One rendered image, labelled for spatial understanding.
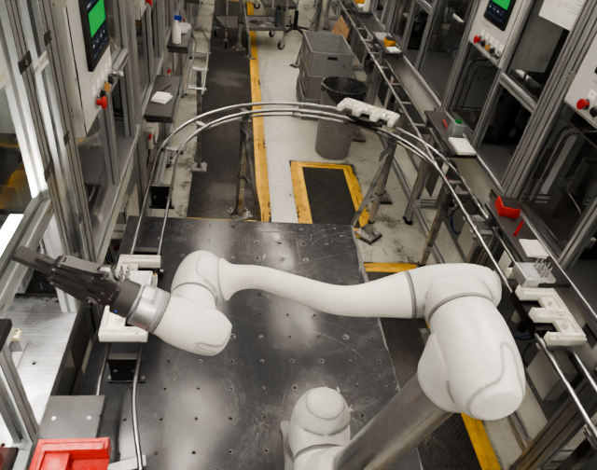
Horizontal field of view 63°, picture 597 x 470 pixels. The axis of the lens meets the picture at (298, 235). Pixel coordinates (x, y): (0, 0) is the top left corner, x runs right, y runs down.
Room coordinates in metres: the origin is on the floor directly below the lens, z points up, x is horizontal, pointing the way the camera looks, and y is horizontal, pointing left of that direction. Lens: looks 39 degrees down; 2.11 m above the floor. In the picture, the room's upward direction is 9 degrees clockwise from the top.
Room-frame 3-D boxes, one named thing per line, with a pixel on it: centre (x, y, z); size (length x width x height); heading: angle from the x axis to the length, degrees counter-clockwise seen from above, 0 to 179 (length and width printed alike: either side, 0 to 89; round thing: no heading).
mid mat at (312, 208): (3.18, -0.19, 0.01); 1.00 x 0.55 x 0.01; 11
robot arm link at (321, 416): (0.76, -0.15, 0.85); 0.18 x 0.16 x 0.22; 9
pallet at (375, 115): (2.87, -0.30, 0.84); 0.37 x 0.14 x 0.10; 69
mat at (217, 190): (5.45, 1.05, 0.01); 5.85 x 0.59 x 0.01; 11
